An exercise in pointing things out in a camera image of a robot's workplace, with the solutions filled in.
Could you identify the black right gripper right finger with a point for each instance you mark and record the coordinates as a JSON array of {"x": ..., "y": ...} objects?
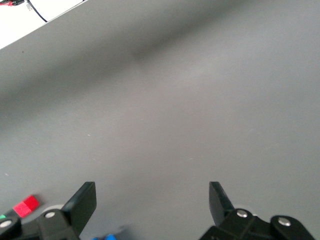
[{"x": 220, "y": 205}]

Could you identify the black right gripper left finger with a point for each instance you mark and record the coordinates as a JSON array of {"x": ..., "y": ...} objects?
[{"x": 80, "y": 207}]

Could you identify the small red cube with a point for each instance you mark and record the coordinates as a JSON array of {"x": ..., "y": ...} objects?
[{"x": 26, "y": 206}]

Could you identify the small green cube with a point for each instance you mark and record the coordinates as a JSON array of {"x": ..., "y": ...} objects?
[{"x": 2, "y": 216}]

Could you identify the dark grey table mat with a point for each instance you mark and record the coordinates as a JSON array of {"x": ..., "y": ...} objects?
[{"x": 160, "y": 100}]

